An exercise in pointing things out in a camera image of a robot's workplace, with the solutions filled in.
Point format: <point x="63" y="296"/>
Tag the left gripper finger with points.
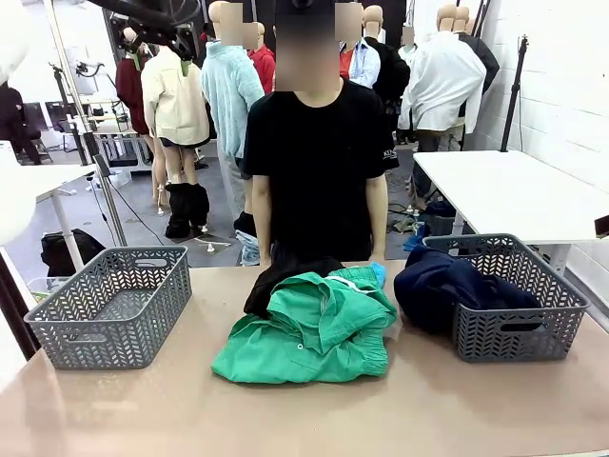
<point x="185" y="66"/>
<point x="137" y="62"/>

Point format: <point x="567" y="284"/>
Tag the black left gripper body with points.
<point x="164" y="38"/>

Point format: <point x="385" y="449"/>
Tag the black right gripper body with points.
<point x="602" y="227"/>

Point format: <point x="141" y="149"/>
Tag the navy blue garment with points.
<point x="438" y="285"/>

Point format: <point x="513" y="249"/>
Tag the bright blue t-shirt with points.
<point x="379" y="273"/>

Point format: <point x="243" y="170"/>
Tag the black garment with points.
<point x="266" y="290"/>

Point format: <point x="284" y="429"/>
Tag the green button shirt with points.
<point x="295" y="343"/>

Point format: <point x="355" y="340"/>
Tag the person's right forearm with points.
<point x="261" y="214"/>

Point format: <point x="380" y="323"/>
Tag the person's left forearm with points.
<point x="377" y="214"/>

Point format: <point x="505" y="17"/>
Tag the person's right hand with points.
<point x="265" y="257"/>

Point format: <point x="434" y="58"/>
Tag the person's left hand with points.
<point x="379" y="252"/>

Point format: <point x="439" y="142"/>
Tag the mannequin in maroon top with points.
<point x="128" y="95"/>

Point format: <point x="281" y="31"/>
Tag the mannequin in cream jacket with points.
<point x="173" y="100"/>

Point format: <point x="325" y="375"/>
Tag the mannequin in red jacket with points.
<point x="264" y="64"/>

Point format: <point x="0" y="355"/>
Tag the white rectangular table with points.
<point x="47" y="181"/>
<point x="514" y="190"/>

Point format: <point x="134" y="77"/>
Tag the grey plastic lattice basket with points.
<point x="523" y="312"/>
<point x="114" y="309"/>

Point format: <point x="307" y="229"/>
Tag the dark-haired person in black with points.
<point x="16" y="119"/>

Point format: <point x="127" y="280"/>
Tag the black fuzzy leg warmers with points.
<point x="188" y="209"/>

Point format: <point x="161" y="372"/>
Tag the black tripod stand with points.
<point x="514" y="95"/>

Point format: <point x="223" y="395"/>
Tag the dark blue bin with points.
<point x="440" y="216"/>

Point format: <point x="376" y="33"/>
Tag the person in black t-shirt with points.
<point x="316" y="166"/>

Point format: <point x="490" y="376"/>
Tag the mannequin in red top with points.
<point x="364" y="64"/>

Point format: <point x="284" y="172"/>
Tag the light denim garment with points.
<point x="248" y="247"/>

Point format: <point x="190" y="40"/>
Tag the blue cloth on floor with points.
<point x="411" y="243"/>

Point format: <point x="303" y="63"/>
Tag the black bag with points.
<point x="71" y="252"/>

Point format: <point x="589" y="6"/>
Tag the mannequin in dark coat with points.
<point x="485" y="57"/>

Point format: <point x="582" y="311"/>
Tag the mannequin in black jacket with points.
<point x="395" y="81"/>

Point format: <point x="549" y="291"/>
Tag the mannequin in white shirt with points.
<point x="442" y="81"/>

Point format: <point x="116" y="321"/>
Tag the clear bin with green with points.
<point x="43" y="288"/>

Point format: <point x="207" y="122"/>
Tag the dark frame bar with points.
<point x="16" y="309"/>

